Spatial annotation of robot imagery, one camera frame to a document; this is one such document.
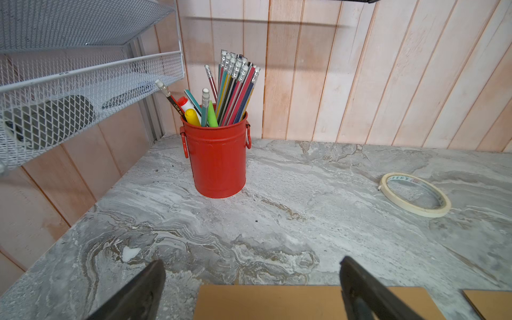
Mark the yellow marker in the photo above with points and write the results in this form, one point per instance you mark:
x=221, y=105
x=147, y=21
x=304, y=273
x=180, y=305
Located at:
x=192, y=117

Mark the brown kraft file bag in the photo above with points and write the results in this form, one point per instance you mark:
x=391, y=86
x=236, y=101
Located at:
x=293, y=302

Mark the red white marker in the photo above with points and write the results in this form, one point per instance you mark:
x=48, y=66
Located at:
x=185, y=104

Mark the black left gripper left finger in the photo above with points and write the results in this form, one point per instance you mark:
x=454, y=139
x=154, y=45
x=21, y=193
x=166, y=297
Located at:
x=139, y=299

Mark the green marker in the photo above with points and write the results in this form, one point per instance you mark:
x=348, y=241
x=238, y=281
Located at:
x=211, y=116

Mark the red metal pencil bucket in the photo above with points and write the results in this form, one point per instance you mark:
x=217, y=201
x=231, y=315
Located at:
x=217, y=156

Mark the black red pencil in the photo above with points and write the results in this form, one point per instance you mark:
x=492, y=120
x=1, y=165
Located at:
x=177, y=104

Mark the bundle of coloured pencils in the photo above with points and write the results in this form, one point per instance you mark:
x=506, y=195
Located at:
x=234, y=87

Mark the masking tape roll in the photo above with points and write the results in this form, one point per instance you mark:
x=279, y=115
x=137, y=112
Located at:
x=443, y=200

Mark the middle brown file bag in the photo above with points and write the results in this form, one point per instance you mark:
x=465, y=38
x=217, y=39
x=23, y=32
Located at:
x=490, y=305

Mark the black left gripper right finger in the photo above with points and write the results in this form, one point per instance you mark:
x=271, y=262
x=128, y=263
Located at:
x=364, y=297

